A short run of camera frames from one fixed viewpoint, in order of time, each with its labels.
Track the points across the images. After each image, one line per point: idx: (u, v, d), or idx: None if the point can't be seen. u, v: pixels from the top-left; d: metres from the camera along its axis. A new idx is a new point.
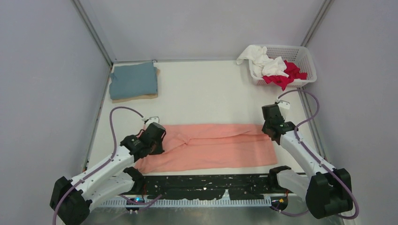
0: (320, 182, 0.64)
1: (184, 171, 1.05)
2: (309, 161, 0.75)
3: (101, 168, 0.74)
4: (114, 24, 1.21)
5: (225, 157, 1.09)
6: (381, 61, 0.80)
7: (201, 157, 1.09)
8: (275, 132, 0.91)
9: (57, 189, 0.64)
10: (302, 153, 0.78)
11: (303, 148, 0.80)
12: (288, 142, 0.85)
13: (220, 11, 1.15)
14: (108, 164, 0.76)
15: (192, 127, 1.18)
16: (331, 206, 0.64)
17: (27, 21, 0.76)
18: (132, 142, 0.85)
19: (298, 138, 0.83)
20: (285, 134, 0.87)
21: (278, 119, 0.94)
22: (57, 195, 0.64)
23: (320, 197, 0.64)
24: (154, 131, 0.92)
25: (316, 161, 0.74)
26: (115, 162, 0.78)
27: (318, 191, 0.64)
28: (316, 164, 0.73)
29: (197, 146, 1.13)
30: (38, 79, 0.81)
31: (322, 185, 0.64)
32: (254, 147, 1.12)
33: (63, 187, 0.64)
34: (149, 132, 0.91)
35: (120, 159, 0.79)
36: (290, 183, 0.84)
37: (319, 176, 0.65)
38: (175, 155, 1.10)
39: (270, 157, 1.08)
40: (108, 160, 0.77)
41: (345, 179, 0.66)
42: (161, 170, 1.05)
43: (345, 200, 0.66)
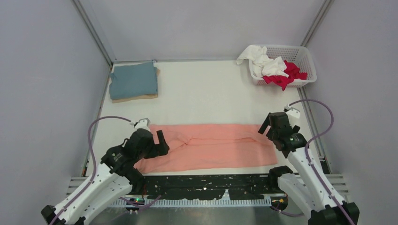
0: (328, 217, 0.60)
1: (184, 171, 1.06)
2: (317, 189, 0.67)
3: (81, 193, 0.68)
4: (114, 25, 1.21)
5: (225, 158, 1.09)
6: (380, 62, 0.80)
7: (201, 157, 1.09)
8: (284, 146, 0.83)
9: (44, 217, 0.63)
10: (312, 177, 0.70)
11: (313, 172, 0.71)
12: (297, 162, 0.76)
13: (220, 11, 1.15)
14: (88, 188, 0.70)
15: (192, 127, 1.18)
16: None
17: (27, 21, 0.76)
18: (113, 157, 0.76)
19: (310, 161, 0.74)
20: (294, 152, 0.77)
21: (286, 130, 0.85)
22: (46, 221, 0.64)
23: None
24: (137, 140, 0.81)
25: (326, 190, 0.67)
26: (95, 184, 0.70)
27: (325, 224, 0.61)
28: (326, 195, 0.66)
29: (197, 146, 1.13)
30: (39, 79, 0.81)
31: (329, 221, 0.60)
32: (254, 147, 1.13)
33: (48, 216, 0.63)
34: (133, 141, 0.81)
35: (100, 180, 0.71)
36: (291, 193, 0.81)
37: (327, 211, 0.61)
38: (175, 155, 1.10)
39: (270, 157, 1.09)
40: (88, 182, 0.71)
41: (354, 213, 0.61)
42: (161, 171, 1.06)
43: None
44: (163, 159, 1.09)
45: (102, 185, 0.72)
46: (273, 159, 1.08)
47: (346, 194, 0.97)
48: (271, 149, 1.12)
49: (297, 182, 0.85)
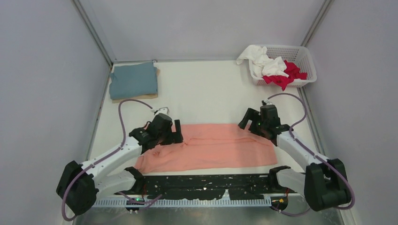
0: (314, 171, 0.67)
1: (184, 171, 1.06)
2: (303, 154, 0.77)
3: (110, 155, 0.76)
4: (114, 25, 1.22)
5: (225, 158, 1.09)
6: (380, 62, 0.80)
7: (201, 156, 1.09)
8: (272, 135, 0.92)
9: (67, 173, 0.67)
10: (297, 148, 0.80)
11: (298, 145, 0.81)
12: (284, 140, 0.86)
13: (219, 11, 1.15)
14: (117, 153, 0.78)
15: (192, 127, 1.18)
16: (328, 198, 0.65)
17: (27, 21, 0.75)
18: (140, 133, 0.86)
19: (293, 137, 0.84)
20: (280, 135, 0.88)
21: (275, 119, 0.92)
22: (67, 178, 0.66)
23: (316, 189, 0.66)
24: (159, 123, 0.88)
25: (310, 153, 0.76)
26: (124, 151, 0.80)
27: (313, 182, 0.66)
28: (311, 157, 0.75)
29: (198, 146, 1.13)
30: (39, 79, 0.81)
31: (316, 175, 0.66)
32: (254, 147, 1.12)
33: (73, 170, 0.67)
34: (155, 124, 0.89)
35: (129, 148, 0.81)
36: (290, 180, 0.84)
37: (314, 167, 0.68)
38: (175, 155, 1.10)
39: (270, 157, 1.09)
40: (117, 148, 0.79)
41: (340, 168, 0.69)
42: (161, 171, 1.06)
43: (343, 191, 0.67)
44: (163, 159, 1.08)
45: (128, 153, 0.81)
46: (273, 158, 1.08)
47: None
48: (271, 149, 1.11)
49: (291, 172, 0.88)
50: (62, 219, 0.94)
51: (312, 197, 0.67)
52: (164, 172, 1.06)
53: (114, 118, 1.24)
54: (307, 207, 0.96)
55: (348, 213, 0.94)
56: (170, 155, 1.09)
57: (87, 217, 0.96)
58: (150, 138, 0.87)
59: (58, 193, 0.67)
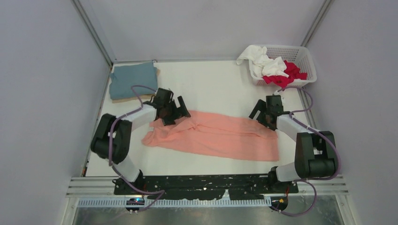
0: (304, 137, 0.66)
1: (187, 153, 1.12)
2: (297, 127, 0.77)
3: (134, 112, 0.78)
4: (114, 25, 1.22)
5: (226, 147, 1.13)
6: (380, 62, 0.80)
7: (204, 143, 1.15)
8: (273, 119, 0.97)
9: (104, 123, 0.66)
10: (293, 124, 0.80)
11: (295, 122, 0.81)
12: (283, 119, 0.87)
13: (220, 11, 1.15)
14: (139, 111, 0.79)
15: (201, 114, 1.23)
16: (317, 164, 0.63)
17: (26, 22, 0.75)
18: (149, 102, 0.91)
19: (291, 116, 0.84)
20: (280, 116, 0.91)
21: (278, 106, 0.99)
22: (104, 127, 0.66)
23: (304, 154, 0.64)
24: (163, 93, 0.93)
25: (303, 126, 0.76)
26: (144, 111, 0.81)
27: (302, 148, 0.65)
28: (303, 128, 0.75)
29: (203, 131, 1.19)
30: (38, 81, 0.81)
31: (306, 141, 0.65)
32: (256, 143, 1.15)
33: (110, 120, 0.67)
34: (160, 95, 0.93)
35: (148, 109, 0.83)
36: (287, 174, 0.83)
37: (305, 134, 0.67)
38: (181, 138, 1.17)
39: (269, 154, 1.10)
40: (139, 108, 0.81)
41: (331, 138, 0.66)
42: (166, 151, 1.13)
43: (331, 161, 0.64)
44: (170, 139, 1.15)
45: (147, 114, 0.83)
46: (274, 155, 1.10)
47: (346, 194, 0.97)
48: (272, 146, 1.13)
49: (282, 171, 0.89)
50: (62, 219, 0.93)
51: (300, 165, 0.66)
52: (168, 153, 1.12)
53: None
54: (308, 207, 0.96)
55: (348, 213, 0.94)
56: (177, 137, 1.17)
57: (87, 217, 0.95)
58: (161, 108, 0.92)
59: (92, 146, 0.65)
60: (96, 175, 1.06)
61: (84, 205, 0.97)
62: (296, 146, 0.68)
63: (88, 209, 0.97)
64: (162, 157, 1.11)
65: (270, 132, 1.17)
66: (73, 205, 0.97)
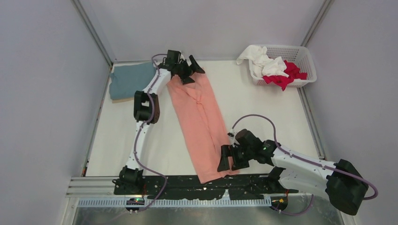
0: (335, 185, 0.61)
1: (175, 116, 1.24)
2: (311, 169, 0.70)
3: (156, 80, 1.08)
4: (114, 25, 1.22)
5: (195, 134, 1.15)
6: (380, 62, 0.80)
7: (190, 118, 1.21)
8: (265, 159, 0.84)
9: (138, 98, 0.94)
10: (302, 165, 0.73)
11: (299, 160, 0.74)
12: (281, 161, 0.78)
13: (219, 11, 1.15)
14: (159, 79, 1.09)
15: (210, 96, 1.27)
16: (357, 198, 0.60)
17: (26, 22, 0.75)
18: (164, 65, 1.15)
19: (288, 153, 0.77)
20: (273, 157, 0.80)
21: (255, 141, 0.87)
22: (139, 101, 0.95)
23: (346, 198, 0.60)
24: (172, 54, 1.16)
25: (317, 165, 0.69)
26: (162, 77, 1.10)
27: (341, 195, 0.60)
28: (320, 169, 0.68)
29: (201, 105, 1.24)
30: (38, 80, 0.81)
31: (340, 187, 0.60)
32: (209, 159, 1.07)
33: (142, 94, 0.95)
34: (170, 56, 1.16)
35: (164, 74, 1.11)
36: (297, 185, 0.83)
37: (332, 182, 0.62)
38: (183, 100, 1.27)
39: (205, 174, 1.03)
40: (157, 75, 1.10)
41: (349, 167, 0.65)
42: (171, 106, 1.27)
43: (363, 185, 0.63)
44: (177, 95, 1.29)
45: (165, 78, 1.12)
46: (206, 178, 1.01)
47: None
48: (213, 174, 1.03)
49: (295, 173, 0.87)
50: (62, 219, 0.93)
51: (344, 206, 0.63)
52: (170, 108, 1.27)
53: (114, 118, 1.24)
54: (308, 206, 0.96)
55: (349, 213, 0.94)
56: (183, 98, 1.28)
57: (87, 217, 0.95)
58: (172, 65, 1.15)
59: (134, 115, 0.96)
60: (96, 175, 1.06)
61: (84, 205, 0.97)
62: (330, 193, 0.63)
63: (88, 209, 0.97)
64: (167, 113, 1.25)
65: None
66: (73, 205, 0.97)
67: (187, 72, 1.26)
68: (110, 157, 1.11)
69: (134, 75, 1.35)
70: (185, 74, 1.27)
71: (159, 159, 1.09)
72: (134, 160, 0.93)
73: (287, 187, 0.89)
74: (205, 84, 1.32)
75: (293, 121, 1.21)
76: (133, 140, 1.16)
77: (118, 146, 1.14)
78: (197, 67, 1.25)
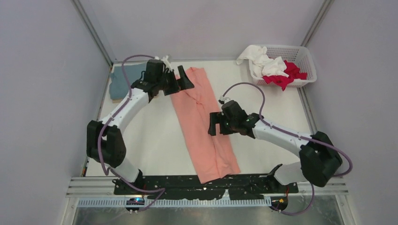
0: (308, 153, 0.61)
1: (175, 116, 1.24)
2: (288, 138, 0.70)
3: (124, 107, 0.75)
4: (114, 25, 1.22)
5: (194, 134, 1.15)
6: (380, 63, 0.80)
7: (190, 118, 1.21)
8: (247, 130, 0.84)
9: (92, 135, 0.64)
10: (279, 135, 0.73)
11: (279, 131, 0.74)
12: (262, 131, 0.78)
13: (219, 11, 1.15)
14: (128, 104, 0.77)
15: (210, 97, 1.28)
16: (329, 169, 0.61)
17: (26, 23, 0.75)
18: (141, 84, 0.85)
19: (269, 125, 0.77)
20: (255, 127, 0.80)
21: (240, 114, 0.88)
22: (93, 139, 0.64)
23: (317, 168, 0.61)
24: (153, 67, 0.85)
25: (294, 135, 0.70)
26: (134, 101, 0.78)
27: (313, 165, 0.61)
28: (296, 138, 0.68)
29: (201, 106, 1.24)
30: (38, 81, 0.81)
31: (312, 156, 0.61)
32: (208, 159, 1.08)
33: (95, 129, 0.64)
34: (150, 71, 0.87)
35: (138, 98, 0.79)
36: (288, 174, 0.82)
37: (304, 150, 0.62)
38: (183, 100, 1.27)
39: (204, 174, 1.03)
40: (127, 99, 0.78)
41: (325, 138, 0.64)
42: (170, 106, 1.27)
43: (335, 158, 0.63)
44: (177, 94, 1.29)
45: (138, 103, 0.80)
46: (206, 178, 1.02)
47: (346, 194, 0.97)
48: (213, 174, 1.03)
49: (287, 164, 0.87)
50: (62, 219, 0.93)
51: (314, 177, 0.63)
52: (170, 108, 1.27)
53: None
54: (308, 206, 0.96)
55: (348, 213, 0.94)
56: (183, 97, 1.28)
57: (87, 217, 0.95)
58: (155, 84, 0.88)
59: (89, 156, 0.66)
60: (97, 175, 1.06)
61: (84, 205, 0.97)
62: (302, 163, 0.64)
63: (88, 209, 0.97)
64: (166, 113, 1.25)
65: (230, 158, 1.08)
66: (73, 205, 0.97)
67: (173, 86, 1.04)
68: None
69: (135, 75, 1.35)
70: (171, 87, 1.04)
71: (159, 159, 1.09)
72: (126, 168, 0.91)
73: (284, 183, 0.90)
74: (205, 84, 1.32)
75: (294, 121, 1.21)
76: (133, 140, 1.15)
77: None
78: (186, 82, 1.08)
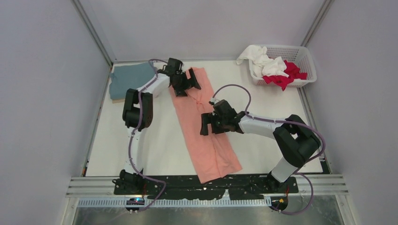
0: (282, 133, 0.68)
1: (174, 116, 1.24)
2: (265, 125, 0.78)
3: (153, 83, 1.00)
4: (114, 25, 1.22)
5: (194, 133, 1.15)
6: (380, 62, 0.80)
7: (190, 117, 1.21)
8: (235, 126, 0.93)
9: (129, 98, 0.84)
10: (259, 123, 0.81)
11: (259, 120, 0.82)
12: (247, 124, 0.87)
13: (219, 11, 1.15)
14: (155, 82, 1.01)
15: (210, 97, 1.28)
16: (305, 149, 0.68)
17: (26, 22, 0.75)
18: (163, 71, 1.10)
19: (251, 117, 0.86)
20: (241, 122, 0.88)
21: (230, 111, 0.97)
22: (130, 101, 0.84)
23: (292, 147, 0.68)
24: (173, 62, 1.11)
25: (271, 121, 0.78)
26: (160, 80, 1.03)
27: (288, 146, 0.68)
28: (272, 123, 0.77)
29: (201, 105, 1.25)
30: (38, 81, 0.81)
31: (286, 136, 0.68)
32: (208, 159, 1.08)
33: (134, 92, 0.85)
34: (171, 64, 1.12)
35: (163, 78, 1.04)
36: (284, 168, 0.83)
37: (279, 131, 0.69)
38: (183, 100, 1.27)
39: (204, 174, 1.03)
40: (155, 78, 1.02)
41: (298, 120, 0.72)
42: (171, 106, 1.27)
43: (311, 138, 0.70)
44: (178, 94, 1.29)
45: (161, 83, 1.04)
46: (206, 177, 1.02)
47: (346, 194, 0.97)
48: (213, 174, 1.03)
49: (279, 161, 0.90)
50: (62, 219, 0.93)
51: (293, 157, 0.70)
52: (170, 108, 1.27)
53: (114, 118, 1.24)
54: (308, 206, 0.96)
55: (348, 213, 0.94)
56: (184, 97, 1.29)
57: (87, 217, 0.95)
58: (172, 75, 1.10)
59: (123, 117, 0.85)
60: (96, 175, 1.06)
61: (84, 205, 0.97)
62: (280, 144, 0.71)
63: (88, 209, 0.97)
64: (167, 113, 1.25)
65: (230, 157, 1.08)
66: (73, 205, 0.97)
67: (185, 85, 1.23)
68: (110, 158, 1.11)
69: (135, 75, 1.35)
70: (182, 86, 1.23)
71: (159, 159, 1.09)
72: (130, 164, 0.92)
73: (283, 181, 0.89)
74: (206, 84, 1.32)
75: None
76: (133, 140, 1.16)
77: (118, 146, 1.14)
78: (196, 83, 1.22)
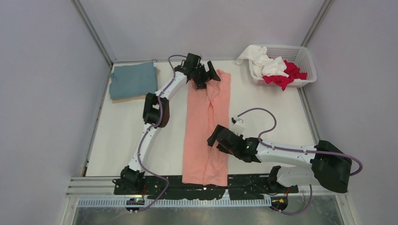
0: (320, 167, 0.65)
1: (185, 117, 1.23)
2: (295, 156, 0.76)
3: (171, 85, 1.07)
4: (114, 25, 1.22)
5: (194, 136, 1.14)
6: (381, 62, 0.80)
7: (195, 121, 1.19)
8: (250, 157, 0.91)
9: (149, 100, 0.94)
10: (285, 154, 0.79)
11: (281, 150, 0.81)
12: (266, 155, 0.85)
13: (219, 11, 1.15)
14: (173, 83, 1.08)
15: (223, 108, 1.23)
16: (344, 175, 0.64)
17: (25, 21, 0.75)
18: (181, 68, 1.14)
19: (271, 146, 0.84)
20: (257, 153, 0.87)
21: (238, 141, 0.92)
22: (149, 103, 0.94)
23: (332, 178, 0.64)
24: (192, 57, 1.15)
25: (300, 152, 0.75)
26: (177, 81, 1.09)
27: (330, 177, 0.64)
28: (303, 155, 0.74)
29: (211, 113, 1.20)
30: (38, 80, 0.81)
31: (325, 168, 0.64)
32: (199, 164, 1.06)
33: (153, 96, 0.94)
34: (189, 60, 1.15)
35: (179, 79, 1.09)
36: (295, 178, 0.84)
37: (317, 165, 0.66)
38: (197, 103, 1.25)
39: (190, 176, 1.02)
40: (172, 79, 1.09)
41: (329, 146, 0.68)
42: (183, 107, 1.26)
43: (346, 161, 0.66)
44: (193, 96, 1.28)
45: (179, 83, 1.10)
46: (189, 179, 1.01)
47: (346, 194, 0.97)
48: (197, 179, 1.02)
49: (289, 168, 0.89)
50: (62, 219, 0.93)
51: (333, 185, 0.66)
52: (181, 109, 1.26)
53: (114, 118, 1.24)
54: (308, 206, 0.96)
55: (349, 213, 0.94)
56: (199, 99, 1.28)
57: (87, 216, 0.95)
58: (190, 70, 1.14)
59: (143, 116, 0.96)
60: (96, 175, 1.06)
61: (84, 204, 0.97)
62: (317, 176, 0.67)
63: (88, 209, 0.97)
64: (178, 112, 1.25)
65: (220, 169, 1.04)
66: (73, 205, 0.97)
67: (203, 78, 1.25)
68: (110, 158, 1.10)
69: (135, 75, 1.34)
70: (201, 79, 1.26)
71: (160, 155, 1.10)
72: (136, 161, 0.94)
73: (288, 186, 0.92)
74: (226, 93, 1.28)
75: (294, 121, 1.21)
76: (133, 140, 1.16)
77: (118, 146, 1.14)
78: (215, 76, 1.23)
